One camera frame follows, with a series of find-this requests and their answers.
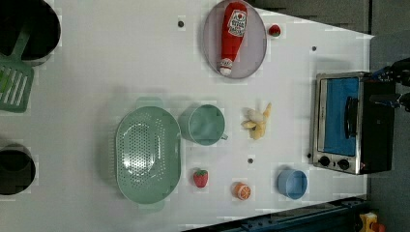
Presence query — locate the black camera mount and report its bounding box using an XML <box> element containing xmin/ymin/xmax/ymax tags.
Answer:
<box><xmin>369</xmin><ymin>58</ymin><xmax>410</xmax><ymax>112</ymax></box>

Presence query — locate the grey round plate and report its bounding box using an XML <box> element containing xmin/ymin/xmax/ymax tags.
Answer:
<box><xmin>202</xmin><ymin>0</ymin><xmax>267</xmax><ymax>79</ymax></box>

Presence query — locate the black cylindrical utensil holder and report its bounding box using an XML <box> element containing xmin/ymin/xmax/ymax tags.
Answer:
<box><xmin>0</xmin><ymin>0</ymin><xmax>61</xmax><ymax>67</ymax></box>

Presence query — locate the green mug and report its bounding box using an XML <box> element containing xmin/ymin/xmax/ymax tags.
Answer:
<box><xmin>178</xmin><ymin>104</ymin><xmax>228</xmax><ymax>146</ymax></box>

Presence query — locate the black round container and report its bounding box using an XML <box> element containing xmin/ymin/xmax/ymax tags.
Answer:
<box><xmin>0</xmin><ymin>144</ymin><xmax>37</xmax><ymax>195</ymax></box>

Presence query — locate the green slotted spatula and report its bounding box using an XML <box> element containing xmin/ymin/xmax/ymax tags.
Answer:
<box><xmin>0</xmin><ymin>24</ymin><xmax>34</xmax><ymax>113</ymax></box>

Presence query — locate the black toaster oven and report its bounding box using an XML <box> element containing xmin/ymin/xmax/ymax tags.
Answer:
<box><xmin>311</xmin><ymin>72</ymin><xmax>395</xmax><ymax>175</ymax></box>

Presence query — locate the yellow orange toy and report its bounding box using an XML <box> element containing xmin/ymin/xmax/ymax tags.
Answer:
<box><xmin>359</xmin><ymin>213</ymin><xmax>386</xmax><ymax>232</ymax></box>

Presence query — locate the red plush ketchup bottle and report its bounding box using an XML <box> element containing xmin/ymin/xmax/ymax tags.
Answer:
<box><xmin>220</xmin><ymin>1</ymin><xmax>248</xmax><ymax>76</ymax></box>

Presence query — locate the green oval colander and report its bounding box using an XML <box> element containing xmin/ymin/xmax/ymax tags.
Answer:
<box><xmin>115</xmin><ymin>97</ymin><xmax>182</xmax><ymax>212</ymax></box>

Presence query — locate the yellow plush peeled banana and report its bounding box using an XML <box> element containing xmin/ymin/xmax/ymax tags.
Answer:
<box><xmin>242</xmin><ymin>102</ymin><xmax>272</xmax><ymax>140</ymax></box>

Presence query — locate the small red plush strawberry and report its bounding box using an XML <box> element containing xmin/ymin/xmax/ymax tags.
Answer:
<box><xmin>268</xmin><ymin>24</ymin><xmax>281</xmax><ymax>37</ymax></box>

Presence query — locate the blue bowl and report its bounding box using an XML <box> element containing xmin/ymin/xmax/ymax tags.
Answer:
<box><xmin>278</xmin><ymin>169</ymin><xmax>308</xmax><ymax>200</ymax></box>

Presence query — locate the orange plush slice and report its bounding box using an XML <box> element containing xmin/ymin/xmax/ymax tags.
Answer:
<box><xmin>232</xmin><ymin>182</ymin><xmax>251</xmax><ymax>200</ymax></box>

